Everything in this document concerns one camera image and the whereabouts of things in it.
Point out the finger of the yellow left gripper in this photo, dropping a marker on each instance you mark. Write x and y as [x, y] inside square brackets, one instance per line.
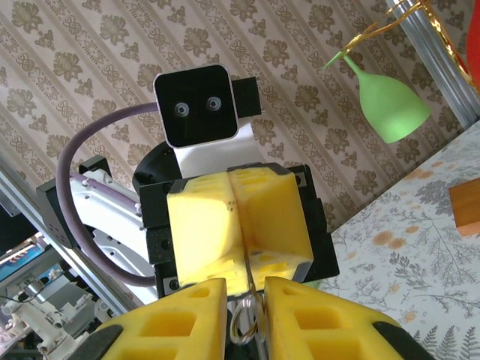
[273, 217]
[202, 232]

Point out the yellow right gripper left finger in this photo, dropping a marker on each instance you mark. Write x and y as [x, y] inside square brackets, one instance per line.
[168, 330]

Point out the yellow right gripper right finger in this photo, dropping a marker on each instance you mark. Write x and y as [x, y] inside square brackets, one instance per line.
[322, 330]

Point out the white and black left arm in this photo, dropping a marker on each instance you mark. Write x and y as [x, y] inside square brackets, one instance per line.
[108, 210]

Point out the floral tablecloth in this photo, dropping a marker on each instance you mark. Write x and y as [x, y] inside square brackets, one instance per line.
[405, 270]

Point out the white lab equipment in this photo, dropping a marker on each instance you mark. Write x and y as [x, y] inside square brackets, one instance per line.
[41, 322]

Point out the wooden rack base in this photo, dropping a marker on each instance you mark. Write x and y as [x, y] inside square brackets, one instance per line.
[467, 206]

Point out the green plastic wine glass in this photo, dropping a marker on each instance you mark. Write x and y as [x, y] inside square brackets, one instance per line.
[390, 105]

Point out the black monitor screen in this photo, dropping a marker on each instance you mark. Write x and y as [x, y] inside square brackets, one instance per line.
[13, 230]

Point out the red plastic wine glass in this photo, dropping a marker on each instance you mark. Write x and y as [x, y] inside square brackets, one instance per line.
[474, 41]

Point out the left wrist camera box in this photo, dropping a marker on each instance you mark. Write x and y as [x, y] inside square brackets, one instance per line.
[195, 105]

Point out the aluminium frame post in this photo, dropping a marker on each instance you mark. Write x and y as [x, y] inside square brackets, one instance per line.
[22, 195]
[431, 56]

